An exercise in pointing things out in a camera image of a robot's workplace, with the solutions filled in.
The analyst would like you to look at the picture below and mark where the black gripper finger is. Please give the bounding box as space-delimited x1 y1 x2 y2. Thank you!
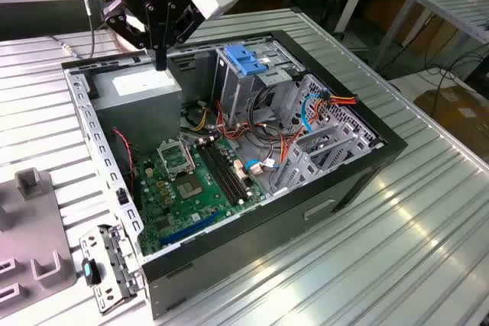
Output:
100 0 160 72
158 1 206 72

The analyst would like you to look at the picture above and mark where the orange power wire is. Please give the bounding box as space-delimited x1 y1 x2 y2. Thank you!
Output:
311 89 360 124

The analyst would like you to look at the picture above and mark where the silver disk bay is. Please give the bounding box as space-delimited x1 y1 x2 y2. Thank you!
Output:
267 119 385 197

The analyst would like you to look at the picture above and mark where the blue plastic drive latch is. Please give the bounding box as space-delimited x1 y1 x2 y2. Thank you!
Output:
225 44 268 77

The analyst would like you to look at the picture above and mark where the grey power supply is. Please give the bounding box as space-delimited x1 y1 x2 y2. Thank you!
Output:
89 62 183 155

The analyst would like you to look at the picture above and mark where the silver metal drive cage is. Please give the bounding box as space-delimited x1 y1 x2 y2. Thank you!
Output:
212 41 306 124

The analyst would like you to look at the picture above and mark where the metal socket cover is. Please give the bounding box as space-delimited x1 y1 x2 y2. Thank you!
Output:
157 141 196 179

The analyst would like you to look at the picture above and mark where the black RAM slot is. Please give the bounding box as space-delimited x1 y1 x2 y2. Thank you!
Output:
209 141 250 200
198 143 241 205

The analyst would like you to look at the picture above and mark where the CPU socket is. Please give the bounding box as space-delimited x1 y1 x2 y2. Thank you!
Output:
175 175 204 201

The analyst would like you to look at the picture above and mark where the green motherboard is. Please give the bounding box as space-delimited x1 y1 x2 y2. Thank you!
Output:
133 137 268 257

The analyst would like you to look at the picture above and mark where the long blue expansion slot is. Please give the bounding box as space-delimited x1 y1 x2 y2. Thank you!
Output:
158 209 222 247

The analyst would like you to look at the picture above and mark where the black PC case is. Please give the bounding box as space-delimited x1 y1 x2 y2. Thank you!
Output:
60 29 409 321

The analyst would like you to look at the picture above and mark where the grey parts rack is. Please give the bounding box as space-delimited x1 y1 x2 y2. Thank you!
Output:
0 167 79 314

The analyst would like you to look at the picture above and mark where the metal slat side table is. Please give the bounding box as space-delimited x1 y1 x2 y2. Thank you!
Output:
376 0 489 71

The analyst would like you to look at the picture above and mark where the labelled cardboard box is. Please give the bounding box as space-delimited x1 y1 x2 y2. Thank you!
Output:
414 87 489 151

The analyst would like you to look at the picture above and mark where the black cable metal plug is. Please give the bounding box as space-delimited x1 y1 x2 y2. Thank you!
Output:
51 0 115 60

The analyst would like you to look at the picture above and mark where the yellow wire bundle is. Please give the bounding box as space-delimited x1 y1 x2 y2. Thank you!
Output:
189 106 212 132

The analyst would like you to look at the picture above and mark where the red black twisted wire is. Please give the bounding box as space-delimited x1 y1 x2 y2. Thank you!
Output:
112 129 137 189

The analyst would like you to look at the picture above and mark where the red orange wire bundle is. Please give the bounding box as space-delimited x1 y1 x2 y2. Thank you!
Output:
215 100 303 166

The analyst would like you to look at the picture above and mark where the blue data wire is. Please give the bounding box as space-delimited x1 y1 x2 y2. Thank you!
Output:
300 92 325 134

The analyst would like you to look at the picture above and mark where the white connector blue wire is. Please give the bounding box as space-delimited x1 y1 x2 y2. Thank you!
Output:
244 157 277 179

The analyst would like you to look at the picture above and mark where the silver card bracket latch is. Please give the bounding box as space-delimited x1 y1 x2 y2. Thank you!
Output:
78 224 146 315

